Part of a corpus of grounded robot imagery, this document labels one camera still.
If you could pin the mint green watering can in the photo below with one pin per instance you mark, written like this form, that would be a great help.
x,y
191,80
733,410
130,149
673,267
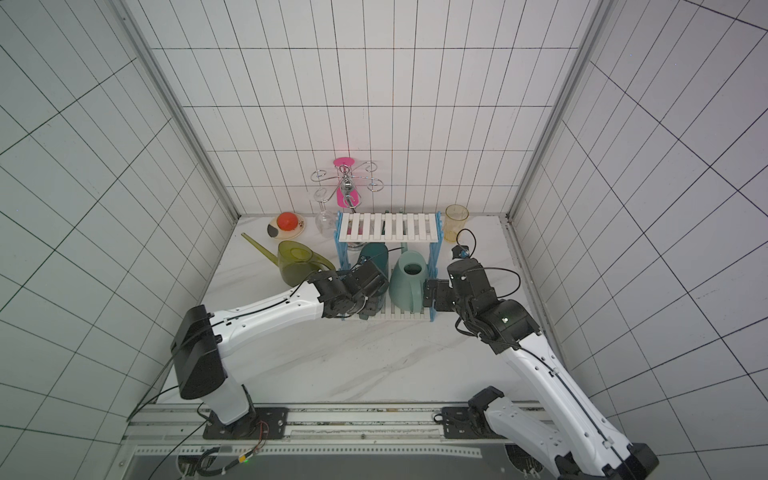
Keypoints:
x,y
407,281

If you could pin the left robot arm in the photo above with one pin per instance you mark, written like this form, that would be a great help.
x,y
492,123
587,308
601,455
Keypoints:
x,y
204,341

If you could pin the olive green watering can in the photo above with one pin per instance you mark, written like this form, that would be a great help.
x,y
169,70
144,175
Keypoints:
x,y
294,260

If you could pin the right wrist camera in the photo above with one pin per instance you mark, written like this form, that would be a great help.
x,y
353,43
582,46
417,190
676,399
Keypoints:
x,y
460,251

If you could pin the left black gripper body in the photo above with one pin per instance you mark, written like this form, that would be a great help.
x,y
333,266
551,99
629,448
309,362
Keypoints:
x,y
365,305

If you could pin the dark teal watering can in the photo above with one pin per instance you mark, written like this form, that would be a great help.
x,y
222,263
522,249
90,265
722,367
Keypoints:
x,y
376,252

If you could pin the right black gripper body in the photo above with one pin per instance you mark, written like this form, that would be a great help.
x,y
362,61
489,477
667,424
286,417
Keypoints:
x,y
437,294

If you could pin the red ball on plate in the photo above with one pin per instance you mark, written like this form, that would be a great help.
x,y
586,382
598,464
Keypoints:
x,y
287,221

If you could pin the small patterned plate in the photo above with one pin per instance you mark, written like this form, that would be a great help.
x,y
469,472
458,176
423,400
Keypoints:
x,y
274,232

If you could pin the white blue slatted shelf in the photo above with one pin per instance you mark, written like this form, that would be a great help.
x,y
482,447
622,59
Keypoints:
x,y
396,230

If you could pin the yellow transparent cup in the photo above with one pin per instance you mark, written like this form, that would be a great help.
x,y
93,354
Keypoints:
x,y
455,218

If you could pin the pink hanging cup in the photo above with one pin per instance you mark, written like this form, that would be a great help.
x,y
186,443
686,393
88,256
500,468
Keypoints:
x,y
346,192

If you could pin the clear wine glass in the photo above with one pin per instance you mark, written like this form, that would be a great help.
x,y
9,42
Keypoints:
x,y
325,220

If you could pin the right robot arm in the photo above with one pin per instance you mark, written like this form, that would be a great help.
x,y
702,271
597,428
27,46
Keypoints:
x,y
579,442

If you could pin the aluminium mounting rail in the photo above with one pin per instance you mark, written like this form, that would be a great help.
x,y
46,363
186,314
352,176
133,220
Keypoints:
x,y
423,428

